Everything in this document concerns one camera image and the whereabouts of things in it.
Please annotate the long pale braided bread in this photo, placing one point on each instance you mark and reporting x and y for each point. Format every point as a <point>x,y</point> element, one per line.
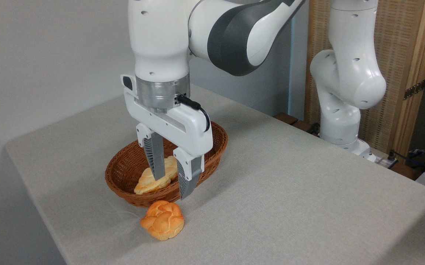
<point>146,183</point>

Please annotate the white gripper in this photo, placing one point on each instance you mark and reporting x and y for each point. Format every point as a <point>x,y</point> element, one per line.
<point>168,127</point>

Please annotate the round orange knotted bread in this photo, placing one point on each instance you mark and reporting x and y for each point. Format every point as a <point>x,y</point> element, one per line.
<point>163,221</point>

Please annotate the wooden rattan folding screen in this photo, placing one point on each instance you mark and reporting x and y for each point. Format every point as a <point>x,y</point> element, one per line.
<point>400,36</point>

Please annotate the dark metal screen hinge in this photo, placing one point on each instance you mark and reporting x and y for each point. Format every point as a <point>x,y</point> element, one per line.
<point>414,89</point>

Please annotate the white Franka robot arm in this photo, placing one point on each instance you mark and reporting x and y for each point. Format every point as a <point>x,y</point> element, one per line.
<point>348,73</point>

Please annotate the grey tablecloth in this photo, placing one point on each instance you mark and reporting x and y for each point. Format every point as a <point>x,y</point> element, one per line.
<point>289,202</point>

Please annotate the brown wicker basket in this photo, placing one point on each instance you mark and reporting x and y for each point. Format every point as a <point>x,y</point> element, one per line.
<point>124,165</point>

